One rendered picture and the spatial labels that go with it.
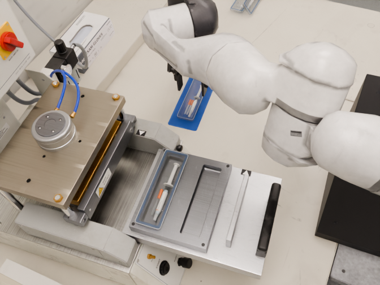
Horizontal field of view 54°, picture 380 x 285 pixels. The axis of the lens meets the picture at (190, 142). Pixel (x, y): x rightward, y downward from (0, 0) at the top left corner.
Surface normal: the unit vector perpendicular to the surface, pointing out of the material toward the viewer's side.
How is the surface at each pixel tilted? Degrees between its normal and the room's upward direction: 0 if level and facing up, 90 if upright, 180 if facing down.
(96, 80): 0
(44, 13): 90
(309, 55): 28
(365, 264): 0
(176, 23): 48
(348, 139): 35
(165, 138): 41
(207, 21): 60
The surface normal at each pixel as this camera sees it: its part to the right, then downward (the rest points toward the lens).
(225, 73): -0.72, -0.22
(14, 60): 0.95, 0.22
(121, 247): 0.57, -0.29
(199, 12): 0.10, 0.00
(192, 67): -0.63, 0.57
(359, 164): -0.39, 0.32
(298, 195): -0.07, -0.57
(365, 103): -0.30, 0.11
